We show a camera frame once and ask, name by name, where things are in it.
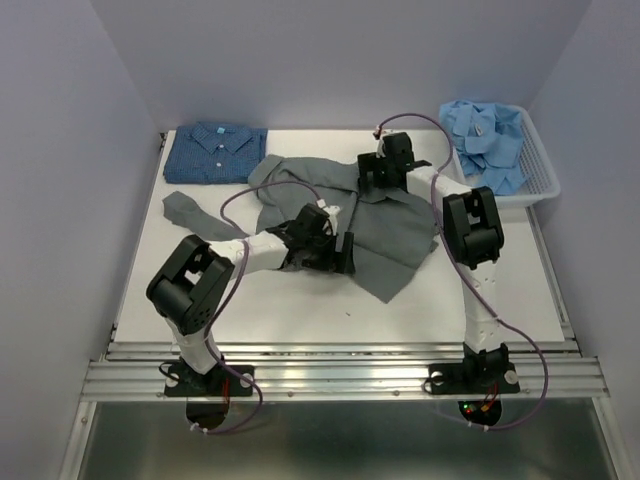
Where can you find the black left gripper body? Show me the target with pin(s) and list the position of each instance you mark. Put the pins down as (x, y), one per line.
(321, 252)

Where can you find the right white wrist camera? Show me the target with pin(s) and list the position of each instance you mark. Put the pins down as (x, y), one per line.
(380, 135)

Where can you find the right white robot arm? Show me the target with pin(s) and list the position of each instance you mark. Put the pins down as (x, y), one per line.
(471, 232)

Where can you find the light blue shirt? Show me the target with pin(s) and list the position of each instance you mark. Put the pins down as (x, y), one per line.
(489, 140)

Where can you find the aluminium front rail frame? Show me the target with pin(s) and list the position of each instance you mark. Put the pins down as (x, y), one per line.
(342, 376)

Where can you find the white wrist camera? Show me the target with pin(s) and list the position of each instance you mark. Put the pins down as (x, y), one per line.
(380, 135)
(333, 211)

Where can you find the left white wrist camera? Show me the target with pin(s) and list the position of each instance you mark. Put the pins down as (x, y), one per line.
(333, 211)

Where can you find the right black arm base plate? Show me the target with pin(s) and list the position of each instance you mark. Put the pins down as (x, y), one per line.
(476, 373)

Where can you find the blue checked folded shirt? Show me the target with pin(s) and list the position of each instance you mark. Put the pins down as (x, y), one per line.
(209, 153)

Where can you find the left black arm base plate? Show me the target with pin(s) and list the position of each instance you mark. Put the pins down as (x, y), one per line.
(183, 382)

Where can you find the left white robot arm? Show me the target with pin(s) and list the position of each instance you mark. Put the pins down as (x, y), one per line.
(199, 278)

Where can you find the grey long sleeve shirt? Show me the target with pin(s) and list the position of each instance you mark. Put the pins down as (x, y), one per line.
(394, 231)

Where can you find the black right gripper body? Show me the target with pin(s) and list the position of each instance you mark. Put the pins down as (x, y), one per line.
(389, 166)

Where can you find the white plastic laundry basket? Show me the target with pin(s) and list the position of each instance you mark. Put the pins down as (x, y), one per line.
(541, 180)

